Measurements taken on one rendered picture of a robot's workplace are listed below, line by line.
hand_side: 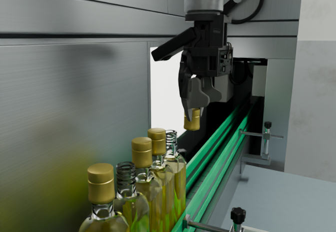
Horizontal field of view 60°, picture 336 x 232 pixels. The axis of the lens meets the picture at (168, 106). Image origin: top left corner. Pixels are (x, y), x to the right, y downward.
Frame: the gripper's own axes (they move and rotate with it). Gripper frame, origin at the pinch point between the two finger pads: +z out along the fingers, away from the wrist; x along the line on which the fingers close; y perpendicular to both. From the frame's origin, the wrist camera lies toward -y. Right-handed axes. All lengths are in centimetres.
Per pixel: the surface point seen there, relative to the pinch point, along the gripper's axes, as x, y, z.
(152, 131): -12.6, -1.1, 1.1
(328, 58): 234, 2, 2
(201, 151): 28.0, -11.6, 21.2
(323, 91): 234, 2, 31
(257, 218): 34, 7, 42
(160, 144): -12.2, 0.3, 3.4
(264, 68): 87, -10, -1
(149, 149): -17.0, 1.5, 2.5
